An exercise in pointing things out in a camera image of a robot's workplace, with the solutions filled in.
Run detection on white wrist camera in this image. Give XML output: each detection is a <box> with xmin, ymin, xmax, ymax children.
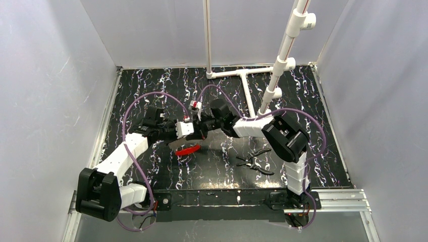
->
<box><xmin>189</xmin><ymin>100</ymin><xmax>202</xmax><ymax>120</ymax></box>
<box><xmin>176</xmin><ymin>122</ymin><xmax>194</xmax><ymax>139</ymax></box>

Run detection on aluminium front rail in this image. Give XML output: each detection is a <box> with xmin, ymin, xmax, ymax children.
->
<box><xmin>63</xmin><ymin>189</ymin><xmax>380</xmax><ymax>241</ymax></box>

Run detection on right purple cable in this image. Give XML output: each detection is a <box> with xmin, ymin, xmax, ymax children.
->
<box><xmin>196</xmin><ymin>84</ymin><xmax>328</xmax><ymax>231</ymax></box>

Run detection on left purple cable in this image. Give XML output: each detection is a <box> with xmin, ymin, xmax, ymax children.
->
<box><xmin>116</xmin><ymin>91</ymin><xmax>191</xmax><ymax>232</ymax></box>

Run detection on aluminium left rail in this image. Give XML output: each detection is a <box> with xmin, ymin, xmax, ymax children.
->
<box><xmin>79</xmin><ymin>66</ymin><xmax>123</xmax><ymax>171</ymax></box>

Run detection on metal plate with red handle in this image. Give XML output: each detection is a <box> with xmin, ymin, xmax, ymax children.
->
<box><xmin>168</xmin><ymin>138</ymin><xmax>201</xmax><ymax>156</ymax></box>

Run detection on white PVC pipe frame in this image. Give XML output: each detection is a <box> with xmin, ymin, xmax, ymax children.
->
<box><xmin>203</xmin><ymin>0</ymin><xmax>316</xmax><ymax>118</ymax></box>

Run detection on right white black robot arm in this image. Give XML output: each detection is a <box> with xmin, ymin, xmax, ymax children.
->
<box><xmin>188</xmin><ymin>99</ymin><xmax>319</xmax><ymax>210</ymax></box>

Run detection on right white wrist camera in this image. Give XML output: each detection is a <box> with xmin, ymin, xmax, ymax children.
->
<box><xmin>189</xmin><ymin>100</ymin><xmax>202</xmax><ymax>120</ymax></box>

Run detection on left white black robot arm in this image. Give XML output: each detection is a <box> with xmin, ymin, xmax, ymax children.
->
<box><xmin>75</xmin><ymin>106</ymin><xmax>180</xmax><ymax>222</ymax></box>

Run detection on black handled pliers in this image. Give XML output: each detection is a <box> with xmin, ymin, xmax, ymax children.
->
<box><xmin>236</xmin><ymin>148</ymin><xmax>275</xmax><ymax>176</ymax></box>

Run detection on purple cable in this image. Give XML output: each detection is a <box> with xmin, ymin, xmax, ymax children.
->
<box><xmin>196</xmin><ymin>84</ymin><xmax>328</xmax><ymax>231</ymax></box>
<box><xmin>116</xmin><ymin>91</ymin><xmax>191</xmax><ymax>232</ymax></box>

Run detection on aluminium rail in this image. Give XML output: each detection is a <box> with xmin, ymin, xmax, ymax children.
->
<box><xmin>79</xmin><ymin>66</ymin><xmax>123</xmax><ymax>171</ymax></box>
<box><xmin>63</xmin><ymin>189</ymin><xmax>380</xmax><ymax>241</ymax></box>

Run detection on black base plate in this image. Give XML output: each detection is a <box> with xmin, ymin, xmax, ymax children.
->
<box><xmin>153</xmin><ymin>188</ymin><xmax>322</xmax><ymax>222</ymax></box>

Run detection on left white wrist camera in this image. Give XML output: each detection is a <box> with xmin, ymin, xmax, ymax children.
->
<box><xmin>176</xmin><ymin>122</ymin><xmax>194</xmax><ymax>139</ymax></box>

